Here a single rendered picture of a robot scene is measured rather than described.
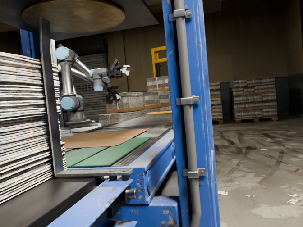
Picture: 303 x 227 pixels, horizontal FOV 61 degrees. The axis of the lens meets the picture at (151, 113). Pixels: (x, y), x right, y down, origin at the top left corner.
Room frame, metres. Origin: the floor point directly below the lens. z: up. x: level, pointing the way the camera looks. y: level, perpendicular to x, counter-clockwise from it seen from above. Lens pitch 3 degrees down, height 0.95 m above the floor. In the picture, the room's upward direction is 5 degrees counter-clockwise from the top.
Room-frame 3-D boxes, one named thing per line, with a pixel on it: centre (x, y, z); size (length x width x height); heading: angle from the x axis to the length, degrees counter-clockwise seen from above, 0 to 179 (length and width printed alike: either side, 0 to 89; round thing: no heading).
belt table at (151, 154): (1.02, 0.26, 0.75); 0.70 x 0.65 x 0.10; 166
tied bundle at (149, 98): (3.60, 0.11, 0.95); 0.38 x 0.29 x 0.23; 58
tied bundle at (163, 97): (3.85, -0.05, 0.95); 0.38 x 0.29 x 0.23; 57
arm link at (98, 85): (2.23, 0.43, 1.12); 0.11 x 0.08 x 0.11; 173
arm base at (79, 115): (2.38, 0.68, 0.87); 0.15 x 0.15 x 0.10
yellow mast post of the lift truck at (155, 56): (4.64, -0.16, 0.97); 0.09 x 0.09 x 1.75; 58
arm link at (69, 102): (2.25, 0.69, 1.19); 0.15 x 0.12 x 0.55; 173
